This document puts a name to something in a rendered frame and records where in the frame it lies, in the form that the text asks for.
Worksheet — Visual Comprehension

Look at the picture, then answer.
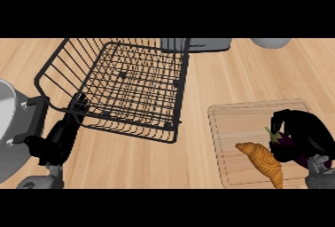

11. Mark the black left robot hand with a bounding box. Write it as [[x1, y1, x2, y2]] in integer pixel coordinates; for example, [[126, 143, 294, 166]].
[[22, 92, 92, 167]]

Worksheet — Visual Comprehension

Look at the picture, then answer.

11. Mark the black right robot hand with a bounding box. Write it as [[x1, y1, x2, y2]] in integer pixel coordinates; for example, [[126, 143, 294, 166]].
[[269, 108, 335, 163]]

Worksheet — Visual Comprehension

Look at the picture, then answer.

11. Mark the purple eggplant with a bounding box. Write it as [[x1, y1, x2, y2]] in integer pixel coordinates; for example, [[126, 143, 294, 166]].
[[263, 126, 317, 170]]

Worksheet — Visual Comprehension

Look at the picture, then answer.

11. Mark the pale wooden cutting board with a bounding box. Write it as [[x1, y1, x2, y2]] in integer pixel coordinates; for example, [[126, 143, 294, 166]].
[[205, 98, 317, 190]]

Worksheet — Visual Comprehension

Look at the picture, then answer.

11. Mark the golden brown croissant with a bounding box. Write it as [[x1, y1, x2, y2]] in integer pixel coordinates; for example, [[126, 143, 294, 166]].
[[235, 142, 285, 190]]

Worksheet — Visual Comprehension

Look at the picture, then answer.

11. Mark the grey round bowl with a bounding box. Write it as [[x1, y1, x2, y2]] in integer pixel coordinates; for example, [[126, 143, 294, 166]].
[[250, 37, 294, 50]]

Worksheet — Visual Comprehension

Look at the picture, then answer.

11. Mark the grey boxy appliance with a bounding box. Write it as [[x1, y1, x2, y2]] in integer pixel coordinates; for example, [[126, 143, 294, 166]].
[[160, 37, 233, 54]]

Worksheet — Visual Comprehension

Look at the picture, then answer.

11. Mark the grey pot with dark handle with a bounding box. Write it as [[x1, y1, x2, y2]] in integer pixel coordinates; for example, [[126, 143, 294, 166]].
[[0, 78, 50, 184]]

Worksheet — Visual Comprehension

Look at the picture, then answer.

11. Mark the black wire tiered basket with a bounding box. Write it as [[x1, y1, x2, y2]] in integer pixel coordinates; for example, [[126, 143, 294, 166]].
[[33, 37, 192, 145]]

